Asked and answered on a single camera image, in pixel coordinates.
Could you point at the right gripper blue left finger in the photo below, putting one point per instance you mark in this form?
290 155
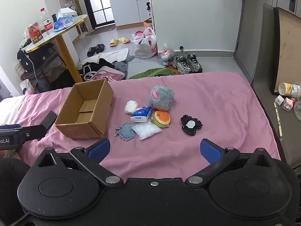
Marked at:
90 158

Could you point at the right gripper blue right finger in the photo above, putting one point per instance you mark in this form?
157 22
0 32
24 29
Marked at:
219 158

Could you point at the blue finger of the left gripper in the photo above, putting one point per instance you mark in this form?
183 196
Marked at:
49 120

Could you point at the brown cardboard box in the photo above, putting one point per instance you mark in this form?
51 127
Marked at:
86 111

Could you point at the blue denim cloth piece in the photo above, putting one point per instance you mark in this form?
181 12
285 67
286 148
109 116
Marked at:
125 132

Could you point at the clear plastic bag of filling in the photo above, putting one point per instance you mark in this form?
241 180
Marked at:
145 129

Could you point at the white cloth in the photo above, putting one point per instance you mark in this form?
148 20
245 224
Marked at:
131 107

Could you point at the blue tissue pack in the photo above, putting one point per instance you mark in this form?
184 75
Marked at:
142 114

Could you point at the grey plush elephant toy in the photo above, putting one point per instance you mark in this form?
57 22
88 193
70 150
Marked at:
161 98

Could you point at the white small appliance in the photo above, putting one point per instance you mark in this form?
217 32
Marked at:
27 87

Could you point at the black polka dot bag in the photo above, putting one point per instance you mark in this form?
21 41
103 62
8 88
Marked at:
34 60

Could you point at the black clothes pile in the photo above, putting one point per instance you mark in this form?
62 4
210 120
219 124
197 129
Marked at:
89 69

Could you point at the pink bed sheet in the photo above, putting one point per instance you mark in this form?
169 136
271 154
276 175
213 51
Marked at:
225 104

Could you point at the pink bear laptop bag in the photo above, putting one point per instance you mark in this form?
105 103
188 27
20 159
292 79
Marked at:
107 73

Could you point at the left black slipper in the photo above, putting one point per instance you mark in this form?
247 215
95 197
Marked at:
91 51

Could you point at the black slipper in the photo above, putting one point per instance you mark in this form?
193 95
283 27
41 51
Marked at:
100 48
91 51

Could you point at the round yellow-legged table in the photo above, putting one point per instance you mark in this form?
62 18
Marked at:
61 46

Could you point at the right black slipper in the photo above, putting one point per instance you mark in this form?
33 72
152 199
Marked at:
100 48

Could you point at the red snack package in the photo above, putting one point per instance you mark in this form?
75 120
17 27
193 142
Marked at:
34 33

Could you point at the grey fuzzy cloth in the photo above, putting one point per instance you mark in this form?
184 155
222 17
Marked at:
122 66

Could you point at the right grey sneaker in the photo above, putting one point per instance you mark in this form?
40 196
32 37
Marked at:
193 63

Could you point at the grey sneaker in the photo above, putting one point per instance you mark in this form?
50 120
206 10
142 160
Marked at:
193 63
181 65

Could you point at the water bottle red label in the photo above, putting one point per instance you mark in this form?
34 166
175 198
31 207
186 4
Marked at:
46 21

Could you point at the white yellow cup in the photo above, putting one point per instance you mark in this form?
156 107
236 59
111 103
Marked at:
291 90

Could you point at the blue plastic wipes pack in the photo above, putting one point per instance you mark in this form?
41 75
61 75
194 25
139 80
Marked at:
63 23

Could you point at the white floor mat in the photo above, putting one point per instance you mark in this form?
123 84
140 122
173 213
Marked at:
112 56

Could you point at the green cartoon leaf rug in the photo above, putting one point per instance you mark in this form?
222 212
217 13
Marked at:
155 72

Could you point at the left grey sneaker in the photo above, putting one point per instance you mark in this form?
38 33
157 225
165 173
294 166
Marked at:
181 65

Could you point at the left yellow slipper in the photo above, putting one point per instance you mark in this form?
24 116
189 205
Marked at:
113 43

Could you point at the yellow slipper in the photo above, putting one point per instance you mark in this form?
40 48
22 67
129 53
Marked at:
113 43
124 40

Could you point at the white tissue box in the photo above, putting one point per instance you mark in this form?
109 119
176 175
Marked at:
66 12

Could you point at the right yellow slipper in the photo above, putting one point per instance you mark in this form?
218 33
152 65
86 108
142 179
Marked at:
124 40

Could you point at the framed board leaning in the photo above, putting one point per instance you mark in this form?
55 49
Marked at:
286 62

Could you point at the small clear plastic bag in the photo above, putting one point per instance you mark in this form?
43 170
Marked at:
166 56

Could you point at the white red shopping bag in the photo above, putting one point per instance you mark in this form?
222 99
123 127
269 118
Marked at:
145 43

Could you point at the white kitchen cabinet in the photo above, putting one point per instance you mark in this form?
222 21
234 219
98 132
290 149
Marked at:
129 13

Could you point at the black spray bottle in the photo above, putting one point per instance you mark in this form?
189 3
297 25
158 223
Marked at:
148 8

